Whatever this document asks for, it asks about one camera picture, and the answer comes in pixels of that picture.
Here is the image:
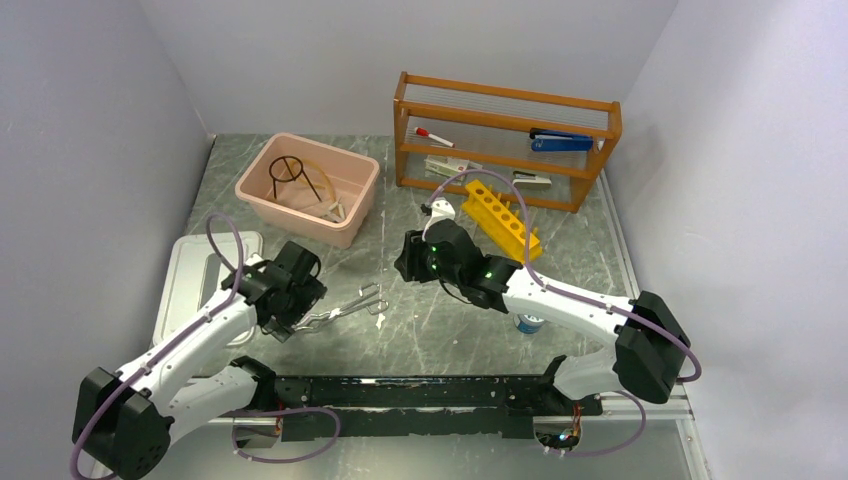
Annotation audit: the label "metal crucible tongs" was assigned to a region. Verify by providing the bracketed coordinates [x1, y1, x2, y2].
[293, 282, 389, 333]

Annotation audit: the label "amber rubber tubing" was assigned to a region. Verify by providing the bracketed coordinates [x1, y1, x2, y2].
[302, 159, 342, 216]

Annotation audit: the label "black metal ring stand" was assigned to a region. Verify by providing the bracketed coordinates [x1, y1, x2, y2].
[268, 155, 323, 202]

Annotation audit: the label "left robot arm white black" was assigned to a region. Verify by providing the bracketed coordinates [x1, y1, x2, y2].
[70, 241, 327, 479]

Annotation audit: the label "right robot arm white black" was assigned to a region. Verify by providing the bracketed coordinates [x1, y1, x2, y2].
[394, 220, 691, 414]

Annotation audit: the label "yellow test tube rack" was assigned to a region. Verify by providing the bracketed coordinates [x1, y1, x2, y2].
[461, 180, 527, 263]

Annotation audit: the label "white plastic bin lid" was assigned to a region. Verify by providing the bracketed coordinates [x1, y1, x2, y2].
[151, 231, 263, 349]

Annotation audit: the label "white cardboard box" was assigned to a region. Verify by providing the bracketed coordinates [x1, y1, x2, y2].
[424, 155, 482, 177]

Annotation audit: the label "pink plastic bin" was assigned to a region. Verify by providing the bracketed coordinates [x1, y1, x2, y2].
[235, 133, 380, 249]

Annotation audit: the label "blue white round jar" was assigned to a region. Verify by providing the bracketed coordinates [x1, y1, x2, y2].
[514, 314, 546, 334]

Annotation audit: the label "red white marker pen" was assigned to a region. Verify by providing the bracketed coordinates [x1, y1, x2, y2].
[414, 127, 455, 148]

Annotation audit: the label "white stapler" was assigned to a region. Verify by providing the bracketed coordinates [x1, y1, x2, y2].
[512, 171, 552, 190]

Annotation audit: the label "orange wooden shelf rack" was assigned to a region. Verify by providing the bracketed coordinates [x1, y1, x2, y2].
[393, 72, 624, 213]

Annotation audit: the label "blue stapler on shelf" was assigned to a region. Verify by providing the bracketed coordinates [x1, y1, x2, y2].
[529, 128, 595, 152]

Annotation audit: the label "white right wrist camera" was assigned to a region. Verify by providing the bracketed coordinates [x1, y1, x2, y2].
[421, 197, 456, 231]

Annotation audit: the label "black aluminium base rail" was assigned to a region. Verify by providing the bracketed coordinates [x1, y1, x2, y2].
[231, 374, 639, 442]

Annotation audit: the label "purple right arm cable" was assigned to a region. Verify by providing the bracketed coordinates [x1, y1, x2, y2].
[427, 168, 704, 460]

